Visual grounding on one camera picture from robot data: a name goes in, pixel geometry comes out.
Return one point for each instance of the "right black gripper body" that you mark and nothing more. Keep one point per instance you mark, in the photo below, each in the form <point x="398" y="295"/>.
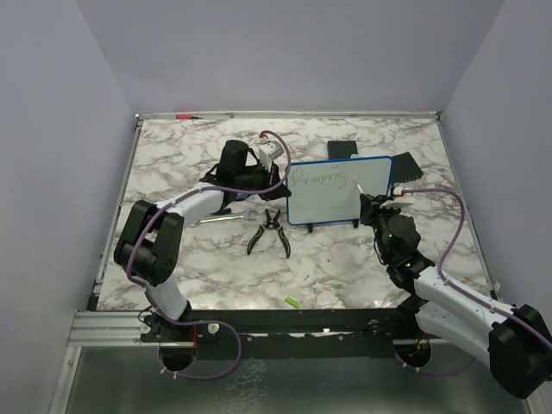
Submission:
<point x="383" y="217"/>

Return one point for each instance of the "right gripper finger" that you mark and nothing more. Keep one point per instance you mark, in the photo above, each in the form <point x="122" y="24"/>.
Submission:
<point x="367" y="214"/>
<point x="369" y="200"/>

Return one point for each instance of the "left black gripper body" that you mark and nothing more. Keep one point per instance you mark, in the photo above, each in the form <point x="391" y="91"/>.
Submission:
<point x="257" y="178"/>

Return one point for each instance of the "blue framed whiteboard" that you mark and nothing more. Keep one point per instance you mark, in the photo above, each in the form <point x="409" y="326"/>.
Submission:
<point x="324" y="191"/>

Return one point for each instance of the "green marker cap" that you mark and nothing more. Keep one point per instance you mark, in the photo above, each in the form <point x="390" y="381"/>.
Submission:
<point x="292" y="302"/>

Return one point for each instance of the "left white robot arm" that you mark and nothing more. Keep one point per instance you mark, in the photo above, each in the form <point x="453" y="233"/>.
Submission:
<point x="148" y="247"/>

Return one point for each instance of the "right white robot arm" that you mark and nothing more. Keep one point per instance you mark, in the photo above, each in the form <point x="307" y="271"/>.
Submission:
<point x="514" y="343"/>

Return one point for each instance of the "silver open end wrench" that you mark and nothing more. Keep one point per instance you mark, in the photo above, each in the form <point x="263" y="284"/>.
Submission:
<point x="247" y="215"/>

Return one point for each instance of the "black flat box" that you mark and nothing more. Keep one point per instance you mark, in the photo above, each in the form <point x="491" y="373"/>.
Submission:
<point x="341" y="150"/>

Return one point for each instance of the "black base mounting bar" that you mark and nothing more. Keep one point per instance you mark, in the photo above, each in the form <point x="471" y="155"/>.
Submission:
<point x="287" y="334"/>

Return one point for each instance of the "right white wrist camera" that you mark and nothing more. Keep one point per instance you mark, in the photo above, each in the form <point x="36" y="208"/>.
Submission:
<point x="398" y="199"/>

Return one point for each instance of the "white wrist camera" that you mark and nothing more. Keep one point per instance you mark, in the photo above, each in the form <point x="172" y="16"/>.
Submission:
<point x="269" y="150"/>
<point x="398" y="199"/>

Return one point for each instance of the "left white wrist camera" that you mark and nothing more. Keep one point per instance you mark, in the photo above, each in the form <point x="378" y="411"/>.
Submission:
<point x="269" y="150"/>

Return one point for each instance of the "black network switch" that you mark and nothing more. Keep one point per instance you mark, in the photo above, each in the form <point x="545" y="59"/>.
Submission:
<point x="405" y="169"/>

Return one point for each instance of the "red marker on rail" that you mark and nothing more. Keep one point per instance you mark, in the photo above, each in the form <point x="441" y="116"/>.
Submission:
<point x="187" y="117"/>

